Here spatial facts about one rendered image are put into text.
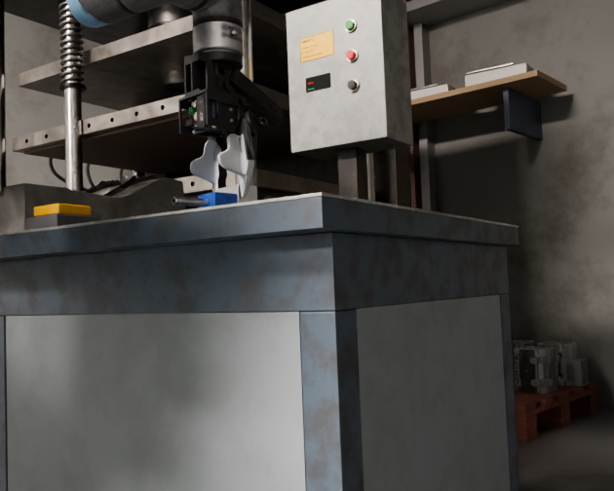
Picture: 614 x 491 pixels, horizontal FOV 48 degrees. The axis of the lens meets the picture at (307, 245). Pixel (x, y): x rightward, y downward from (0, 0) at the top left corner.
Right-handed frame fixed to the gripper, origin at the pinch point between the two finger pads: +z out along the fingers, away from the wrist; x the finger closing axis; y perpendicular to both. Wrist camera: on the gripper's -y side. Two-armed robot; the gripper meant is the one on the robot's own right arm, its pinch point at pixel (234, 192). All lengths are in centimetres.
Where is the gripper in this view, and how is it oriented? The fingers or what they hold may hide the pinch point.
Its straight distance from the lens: 104.0
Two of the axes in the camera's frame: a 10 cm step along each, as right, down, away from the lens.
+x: 6.9, -0.7, -7.2
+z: 0.4, 10.0, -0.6
